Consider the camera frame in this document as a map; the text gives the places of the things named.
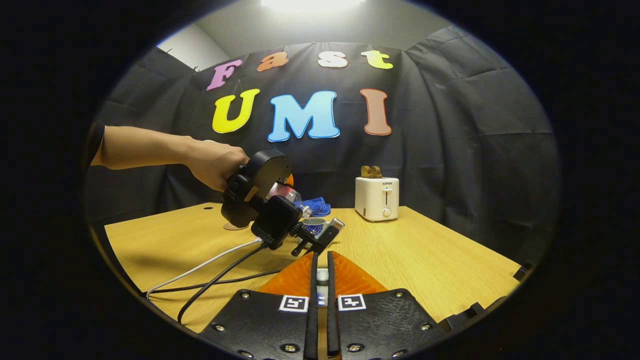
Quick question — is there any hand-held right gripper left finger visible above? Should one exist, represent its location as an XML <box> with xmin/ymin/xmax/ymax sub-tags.
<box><xmin>200</xmin><ymin>251</ymin><xmax>319</xmax><ymax>360</ymax></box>

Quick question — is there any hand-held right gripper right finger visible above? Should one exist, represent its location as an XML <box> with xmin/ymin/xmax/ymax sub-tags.
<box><xmin>327</xmin><ymin>250</ymin><xmax>448</xmax><ymax>360</ymax></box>

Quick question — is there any white teacup lid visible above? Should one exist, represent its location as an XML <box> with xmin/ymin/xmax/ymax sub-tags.
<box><xmin>316</xmin><ymin>268</ymin><xmax>329</xmax><ymax>307</ymax></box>

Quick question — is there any clear plastic water bottle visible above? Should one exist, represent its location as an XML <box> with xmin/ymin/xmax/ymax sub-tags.
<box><xmin>271</xmin><ymin>181</ymin><xmax>313</xmax><ymax>217</ymax></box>

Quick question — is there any white blue-patterned teacup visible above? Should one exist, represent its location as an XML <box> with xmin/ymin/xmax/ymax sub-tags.
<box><xmin>301</xmin><ymin>217</ymin><xmax>329</xmax><ymax>239</ymax></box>

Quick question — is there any blue folded towel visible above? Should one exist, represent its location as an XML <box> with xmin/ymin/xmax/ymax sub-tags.
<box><xmin>300</xmin><ymin>197</ymin><xmax>332</xmax><ymax>218</ymax></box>

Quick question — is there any white toaster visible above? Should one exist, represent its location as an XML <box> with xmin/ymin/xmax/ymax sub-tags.
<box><xmin>355</xmin><ymin>176</ymin><xmax>400</xmax><ymax>222</ymax></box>

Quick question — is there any person's black sleeve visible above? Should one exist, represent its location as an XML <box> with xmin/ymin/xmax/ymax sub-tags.
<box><xmin>86</xmin><ymin>121</ymin><xmax>106</xmax><ymax>167</ymax></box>

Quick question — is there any black backdrop cloth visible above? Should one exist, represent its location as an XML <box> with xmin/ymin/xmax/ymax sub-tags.
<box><xmin>84</xmin><ymin>27</ymin><xmax>560</xmax><ymax>266</ymax></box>

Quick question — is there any ceiling light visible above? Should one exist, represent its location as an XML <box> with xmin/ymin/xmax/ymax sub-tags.
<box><xmin>260</xmin><ymin>0</ymin><xmax>367</xmax><ymax>14</ymax></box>

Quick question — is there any white cable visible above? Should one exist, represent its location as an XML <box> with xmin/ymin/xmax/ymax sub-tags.
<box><xmin>146</xmin><ymin>238</ymin><xmax>264</xmax><ymax>299</ymax></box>

